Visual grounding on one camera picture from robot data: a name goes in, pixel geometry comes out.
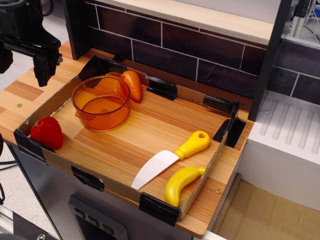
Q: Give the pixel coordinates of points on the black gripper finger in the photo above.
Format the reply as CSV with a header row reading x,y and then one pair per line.
x,y
6,59
44,69

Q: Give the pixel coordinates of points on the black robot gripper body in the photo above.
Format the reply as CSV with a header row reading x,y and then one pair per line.
x,y
21,29

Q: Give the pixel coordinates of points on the yellow toy banana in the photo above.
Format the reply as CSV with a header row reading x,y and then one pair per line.
x,y
178,181

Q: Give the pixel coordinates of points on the orange transparent plastic pot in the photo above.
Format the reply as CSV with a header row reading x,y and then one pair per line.
x,y
102,102

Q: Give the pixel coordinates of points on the cardboard fence with black tape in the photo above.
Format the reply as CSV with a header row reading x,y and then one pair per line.
x,y
108,161

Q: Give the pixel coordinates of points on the red toy strawberry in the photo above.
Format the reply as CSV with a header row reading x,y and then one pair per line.
x,y
47,131

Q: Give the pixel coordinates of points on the orange toy carrot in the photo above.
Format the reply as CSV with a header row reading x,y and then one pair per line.
x,y
133,81

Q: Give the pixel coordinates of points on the grey toy oven panel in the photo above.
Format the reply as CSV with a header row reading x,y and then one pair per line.
x,y
94,224

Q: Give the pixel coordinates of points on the wooden shelf with grey posts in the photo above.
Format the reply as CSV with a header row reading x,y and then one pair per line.
x,y
217,53

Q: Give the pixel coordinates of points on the white toy sink drainboard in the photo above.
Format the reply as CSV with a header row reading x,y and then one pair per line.
x,y
282,152

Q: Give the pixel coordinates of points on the toy knife yellow handle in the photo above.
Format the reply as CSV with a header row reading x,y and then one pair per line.
x,y
198,141

